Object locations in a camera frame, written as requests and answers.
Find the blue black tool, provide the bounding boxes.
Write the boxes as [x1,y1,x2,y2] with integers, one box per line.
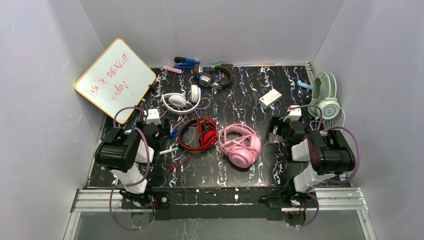
[173,56,200,70]

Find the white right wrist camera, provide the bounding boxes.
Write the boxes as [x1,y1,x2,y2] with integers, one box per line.
[283,105,302,122]

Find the white red small box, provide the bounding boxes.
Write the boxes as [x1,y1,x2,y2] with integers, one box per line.
[258,88,282,110]

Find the light blue pen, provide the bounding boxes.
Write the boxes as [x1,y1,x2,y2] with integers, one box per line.
[297,81,313,91]

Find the white board yellow frame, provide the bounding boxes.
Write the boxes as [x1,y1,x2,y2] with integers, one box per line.
[74,38,157,124]

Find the mint green headphones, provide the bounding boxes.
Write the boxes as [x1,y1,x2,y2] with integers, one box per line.
[307,72,346,129]

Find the brown headphones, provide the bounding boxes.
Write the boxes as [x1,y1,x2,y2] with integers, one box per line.
[193,63,234,89]

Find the black table front rail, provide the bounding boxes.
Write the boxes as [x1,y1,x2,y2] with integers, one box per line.
[120,187,307,222]

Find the red headphones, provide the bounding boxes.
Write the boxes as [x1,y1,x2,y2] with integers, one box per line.
[177,118,218,152]

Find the pink headphones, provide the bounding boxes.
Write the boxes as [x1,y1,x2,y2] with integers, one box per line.
[218,123,262,169]

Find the white headphones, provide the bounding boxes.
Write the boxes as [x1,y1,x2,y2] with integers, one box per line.
[161,84,201,115]

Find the pink marker pen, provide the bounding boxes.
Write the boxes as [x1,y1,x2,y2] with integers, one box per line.
[163,65,183,74]

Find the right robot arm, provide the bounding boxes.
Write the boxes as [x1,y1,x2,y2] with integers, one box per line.
[261,116,356,209]

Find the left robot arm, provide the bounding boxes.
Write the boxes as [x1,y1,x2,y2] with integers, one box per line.
[94,118,170,208]

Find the red cable with remote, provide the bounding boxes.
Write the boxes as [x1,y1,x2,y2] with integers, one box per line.
[167,117,216,173]

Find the white green marker pen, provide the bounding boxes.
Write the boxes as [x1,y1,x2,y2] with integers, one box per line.
[159,147,179,155]

